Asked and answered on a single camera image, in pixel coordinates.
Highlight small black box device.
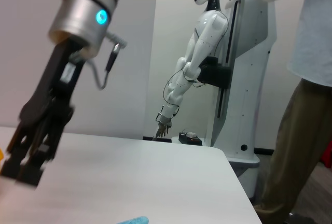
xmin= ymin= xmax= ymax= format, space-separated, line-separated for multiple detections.
xmin=178 ymin=130 xmax=203 ymax=146

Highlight blue scissors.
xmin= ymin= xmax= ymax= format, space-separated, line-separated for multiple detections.
xmin=118 ymin=216 xmax=150 ymax=224

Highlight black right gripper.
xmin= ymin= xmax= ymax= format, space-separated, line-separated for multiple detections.
xmin=0 ymin=38 xmax=86 ymax=187

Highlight white humanoid robot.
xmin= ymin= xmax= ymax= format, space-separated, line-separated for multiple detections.
xmin=155 ymin=0 xmax=230 ymax=138

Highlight red object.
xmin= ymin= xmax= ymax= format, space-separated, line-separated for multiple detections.
xmin=320 ymin=141 xmax=332 ymax=169

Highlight grey right gripper cable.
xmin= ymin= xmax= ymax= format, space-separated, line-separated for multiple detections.
xmin=70 ymin=31 xmax=128 ymax=91

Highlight standing person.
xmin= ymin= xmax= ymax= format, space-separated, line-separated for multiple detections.
xmin=255 ymin=0 xmax=332 ymax=224

